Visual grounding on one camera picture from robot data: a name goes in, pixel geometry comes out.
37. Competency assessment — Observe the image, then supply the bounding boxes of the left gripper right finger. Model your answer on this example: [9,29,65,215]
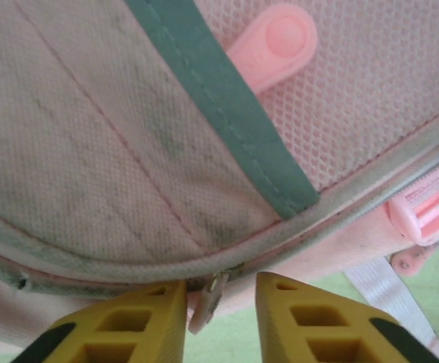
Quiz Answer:
[255,271,432,363]

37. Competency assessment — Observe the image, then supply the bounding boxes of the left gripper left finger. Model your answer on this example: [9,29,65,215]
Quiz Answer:
[13,279,188,363]

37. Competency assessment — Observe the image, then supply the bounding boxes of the pink student backpack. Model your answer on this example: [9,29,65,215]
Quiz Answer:
[0,0,439,363]

